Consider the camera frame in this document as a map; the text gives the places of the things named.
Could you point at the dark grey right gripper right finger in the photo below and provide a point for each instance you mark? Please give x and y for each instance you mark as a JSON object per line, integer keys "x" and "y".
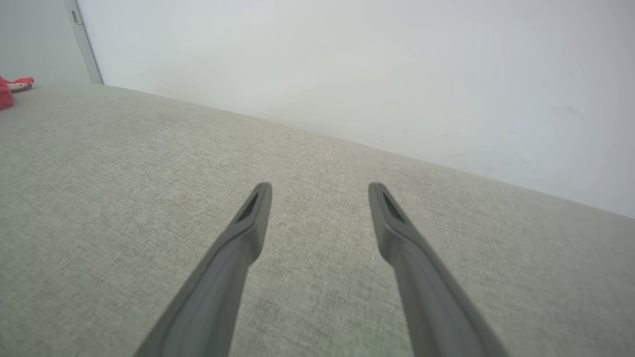
{"x": 436, "y": 307}

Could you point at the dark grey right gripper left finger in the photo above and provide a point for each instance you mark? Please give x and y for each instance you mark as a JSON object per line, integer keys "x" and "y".
{"x": 213, "y": 297}

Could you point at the red garment with white trim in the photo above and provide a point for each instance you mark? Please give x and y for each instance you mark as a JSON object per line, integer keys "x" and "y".
{"x": 6, "y": 96}

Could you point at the grey wall trim strip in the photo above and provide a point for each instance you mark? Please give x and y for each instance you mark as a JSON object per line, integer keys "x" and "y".
{"x": 84, "y": 44}

